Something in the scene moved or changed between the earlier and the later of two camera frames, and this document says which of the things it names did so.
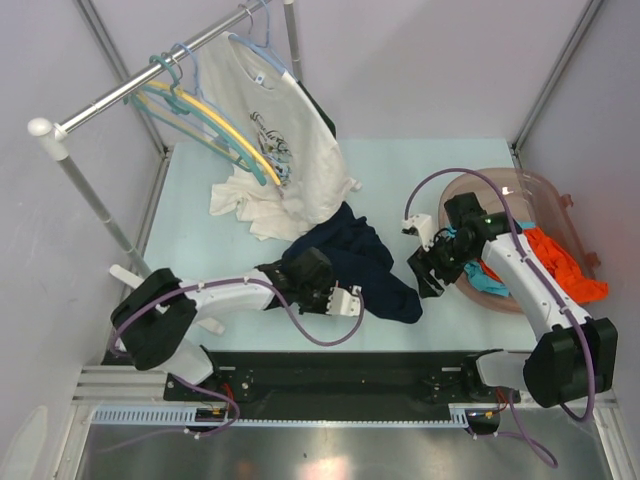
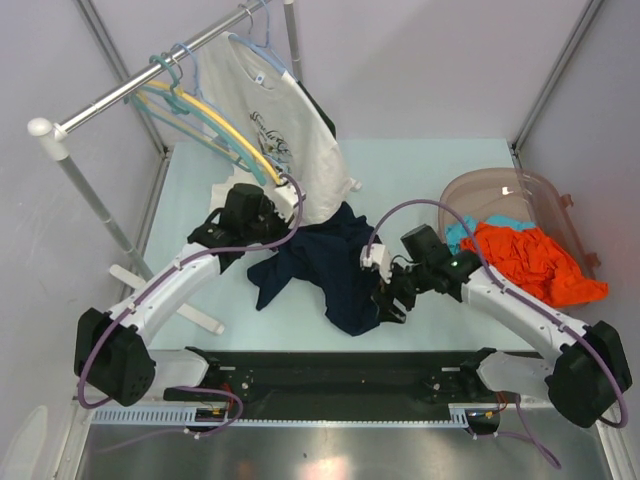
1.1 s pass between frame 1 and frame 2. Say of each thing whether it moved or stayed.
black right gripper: moved
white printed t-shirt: stayed
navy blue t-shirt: moved
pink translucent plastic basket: stayed
